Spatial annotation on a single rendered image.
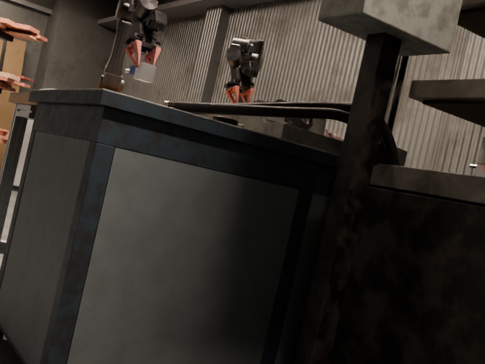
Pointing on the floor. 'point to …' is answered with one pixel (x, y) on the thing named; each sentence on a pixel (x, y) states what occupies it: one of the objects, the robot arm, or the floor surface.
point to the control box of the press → (364, 141)
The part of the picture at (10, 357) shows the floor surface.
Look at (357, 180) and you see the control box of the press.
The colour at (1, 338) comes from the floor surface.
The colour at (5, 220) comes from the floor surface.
